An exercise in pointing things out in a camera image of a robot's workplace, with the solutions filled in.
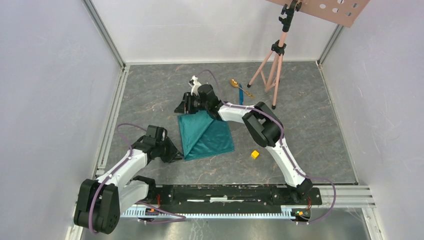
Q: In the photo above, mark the pink tripod stand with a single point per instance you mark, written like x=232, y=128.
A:
x=278, y=51

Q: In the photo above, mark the yellow small cube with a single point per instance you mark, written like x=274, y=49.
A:
x=255, y=154

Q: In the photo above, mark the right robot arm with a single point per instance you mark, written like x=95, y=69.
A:
x=263, y=126

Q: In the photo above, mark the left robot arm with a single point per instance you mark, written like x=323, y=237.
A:
x=101, y=201

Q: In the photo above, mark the gold metal spoon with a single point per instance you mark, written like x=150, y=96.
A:
x=235, y=84

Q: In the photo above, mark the pink perforated board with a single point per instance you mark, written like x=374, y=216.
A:
x=340, y=12

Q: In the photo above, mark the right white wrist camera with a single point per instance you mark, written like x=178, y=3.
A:
x=194, y=84

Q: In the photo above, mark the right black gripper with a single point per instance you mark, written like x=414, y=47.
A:
x=185, y=106

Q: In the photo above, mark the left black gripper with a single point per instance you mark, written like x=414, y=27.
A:
x=173, y=151

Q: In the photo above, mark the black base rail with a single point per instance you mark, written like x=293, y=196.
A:
x=235, y=201

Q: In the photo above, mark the teal cloth napkin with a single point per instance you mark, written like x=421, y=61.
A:
x=203, y=136

